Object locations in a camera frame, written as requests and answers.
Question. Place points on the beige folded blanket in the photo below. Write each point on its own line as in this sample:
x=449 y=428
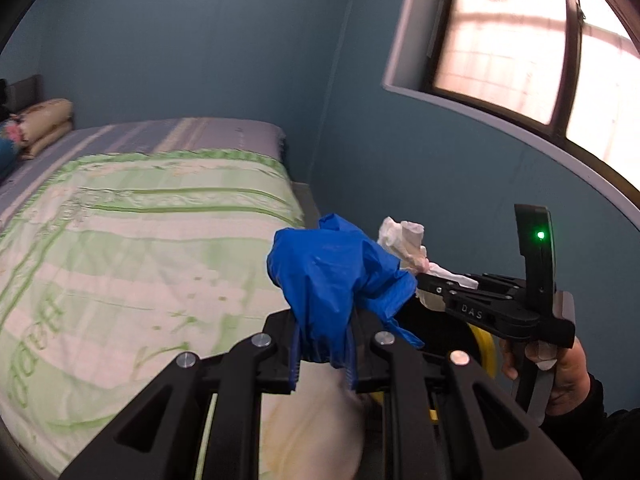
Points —
x=44 y=123

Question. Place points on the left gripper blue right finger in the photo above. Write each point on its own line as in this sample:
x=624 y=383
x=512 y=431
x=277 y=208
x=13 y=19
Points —
x=351 y=360

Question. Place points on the pink white crumpled cloth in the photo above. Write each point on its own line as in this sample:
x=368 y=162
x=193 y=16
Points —
x=404 y=241

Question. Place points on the blue floral folded blanket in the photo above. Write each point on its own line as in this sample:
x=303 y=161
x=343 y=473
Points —
x=11 y=143

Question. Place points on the yellow rimmed trash bin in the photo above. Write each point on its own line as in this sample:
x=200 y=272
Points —
x=488 y=360

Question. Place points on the window with brown frame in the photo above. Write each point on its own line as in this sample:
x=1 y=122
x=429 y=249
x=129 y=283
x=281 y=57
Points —
x=565 y=70

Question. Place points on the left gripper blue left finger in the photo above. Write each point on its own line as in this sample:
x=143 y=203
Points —
x=294 y=357

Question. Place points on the green floral quilt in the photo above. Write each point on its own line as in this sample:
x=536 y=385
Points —
x=115 y=265

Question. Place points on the blue plastic glove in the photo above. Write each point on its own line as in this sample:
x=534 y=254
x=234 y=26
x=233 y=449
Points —
x=326 y=273

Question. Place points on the bed with striped sheet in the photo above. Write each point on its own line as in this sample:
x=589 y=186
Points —
x=193 y=133

